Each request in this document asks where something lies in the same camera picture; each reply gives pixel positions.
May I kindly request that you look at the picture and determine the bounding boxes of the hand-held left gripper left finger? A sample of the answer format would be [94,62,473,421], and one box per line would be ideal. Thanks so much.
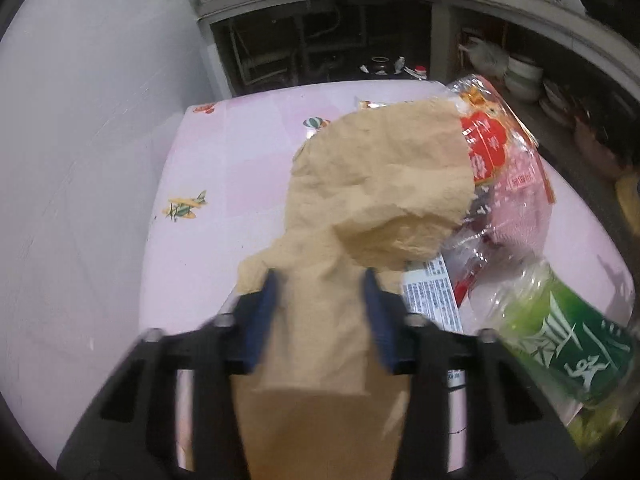
[57,267,281,480]

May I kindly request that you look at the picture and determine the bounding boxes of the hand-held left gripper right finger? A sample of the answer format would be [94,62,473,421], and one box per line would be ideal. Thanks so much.
[362,267,586,480]

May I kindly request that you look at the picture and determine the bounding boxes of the brown paper sheet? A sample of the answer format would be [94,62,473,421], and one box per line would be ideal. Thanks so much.
[235,97,476,480]

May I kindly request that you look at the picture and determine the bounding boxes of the plastic bottle green label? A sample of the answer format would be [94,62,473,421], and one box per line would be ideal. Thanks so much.
[470,259,637,456]

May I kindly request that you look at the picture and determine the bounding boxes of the clear plastic bag red print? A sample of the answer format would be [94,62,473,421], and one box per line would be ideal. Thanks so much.
[442,74,556,311]

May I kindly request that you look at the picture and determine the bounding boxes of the yellow plastic bag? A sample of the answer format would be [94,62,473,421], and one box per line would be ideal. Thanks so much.
[615,172,640,231]

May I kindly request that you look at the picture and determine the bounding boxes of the stack of plates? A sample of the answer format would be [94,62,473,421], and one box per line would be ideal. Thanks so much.
[539,77,573,126]

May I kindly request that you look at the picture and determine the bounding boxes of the stack of white bowls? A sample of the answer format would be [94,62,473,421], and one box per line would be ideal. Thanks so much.
[504,55,545,103]

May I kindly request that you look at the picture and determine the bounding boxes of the white plastic bag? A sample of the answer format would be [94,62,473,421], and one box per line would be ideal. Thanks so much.
[459,35,508,73]

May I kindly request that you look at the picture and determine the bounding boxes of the sink drain pipe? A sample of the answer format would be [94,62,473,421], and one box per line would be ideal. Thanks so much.
[227,0,371,86]

